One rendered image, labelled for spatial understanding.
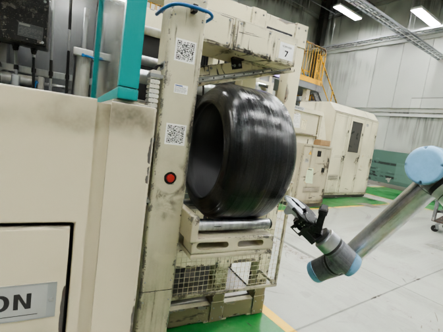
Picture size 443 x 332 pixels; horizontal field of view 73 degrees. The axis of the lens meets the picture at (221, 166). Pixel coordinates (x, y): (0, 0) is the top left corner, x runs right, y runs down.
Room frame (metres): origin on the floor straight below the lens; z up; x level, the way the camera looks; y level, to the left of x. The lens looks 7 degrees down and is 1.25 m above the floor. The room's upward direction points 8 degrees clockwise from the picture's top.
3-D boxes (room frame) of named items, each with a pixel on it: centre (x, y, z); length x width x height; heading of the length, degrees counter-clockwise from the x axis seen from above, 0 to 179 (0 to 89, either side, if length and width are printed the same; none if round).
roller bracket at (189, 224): (1.18, 0.15, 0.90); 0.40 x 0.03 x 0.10; 27
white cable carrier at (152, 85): (1.06, 0.27, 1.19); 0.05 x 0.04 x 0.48; 27
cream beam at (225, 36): (1.58, 0.01, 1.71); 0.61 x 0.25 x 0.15; 117
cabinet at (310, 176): (6.01, -1.66, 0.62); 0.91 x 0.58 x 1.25; 126
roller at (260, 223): (1.14, -0.08, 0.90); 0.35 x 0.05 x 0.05; 117
